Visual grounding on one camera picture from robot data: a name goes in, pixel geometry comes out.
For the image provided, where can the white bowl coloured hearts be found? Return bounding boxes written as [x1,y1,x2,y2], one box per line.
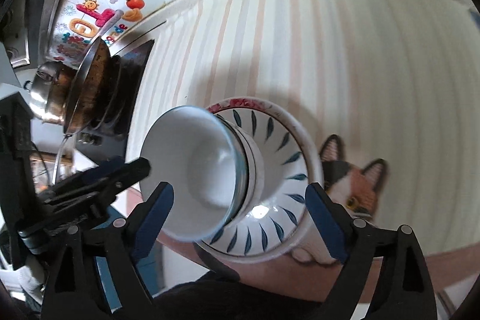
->
[140,106,249,242]

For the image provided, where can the white plate blue dashes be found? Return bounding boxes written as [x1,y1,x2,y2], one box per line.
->
[194,108,320,258]

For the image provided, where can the white bowl black rim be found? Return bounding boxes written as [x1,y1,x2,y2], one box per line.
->
[220,118,265,227]

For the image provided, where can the black gas stove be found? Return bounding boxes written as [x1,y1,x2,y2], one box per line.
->
[76,39,155,164]

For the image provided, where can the stainless steel pot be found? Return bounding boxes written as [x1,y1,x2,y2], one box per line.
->
[29,61,77,125]

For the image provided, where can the white plate pink flowers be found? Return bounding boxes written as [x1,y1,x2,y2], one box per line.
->
[190,96,326,264]

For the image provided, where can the striped cat table mat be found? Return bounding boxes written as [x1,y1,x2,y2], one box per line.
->
[127,0,479,290]

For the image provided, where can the colourful cartoon wall sticker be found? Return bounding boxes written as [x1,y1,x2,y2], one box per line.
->
[47,0,146,67]

